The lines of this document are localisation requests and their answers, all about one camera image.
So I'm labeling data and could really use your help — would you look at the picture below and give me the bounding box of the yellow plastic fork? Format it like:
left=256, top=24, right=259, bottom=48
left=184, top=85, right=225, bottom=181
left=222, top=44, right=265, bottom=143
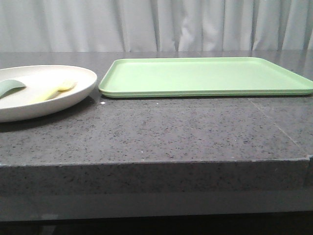
left=30, top=80, right=76, bottom=104

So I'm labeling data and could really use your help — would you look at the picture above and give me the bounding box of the cream round plate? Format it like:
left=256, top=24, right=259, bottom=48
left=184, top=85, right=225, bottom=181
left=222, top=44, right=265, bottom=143
left=0, top=65, right=97, bottom=122

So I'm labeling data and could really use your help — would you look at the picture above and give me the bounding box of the light green serving tray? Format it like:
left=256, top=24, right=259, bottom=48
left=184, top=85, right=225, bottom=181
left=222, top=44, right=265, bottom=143
left=98, top=57, right=313, bottom=98

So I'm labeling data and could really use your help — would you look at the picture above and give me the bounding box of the green spoon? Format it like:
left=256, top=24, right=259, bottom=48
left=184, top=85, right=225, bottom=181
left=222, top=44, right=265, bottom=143
left=0, top=79, right=26, bottom=98

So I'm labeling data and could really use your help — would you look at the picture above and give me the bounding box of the white curtain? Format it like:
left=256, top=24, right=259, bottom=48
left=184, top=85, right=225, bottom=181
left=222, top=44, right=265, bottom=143
left=0, top=0, right=313, bottom=52

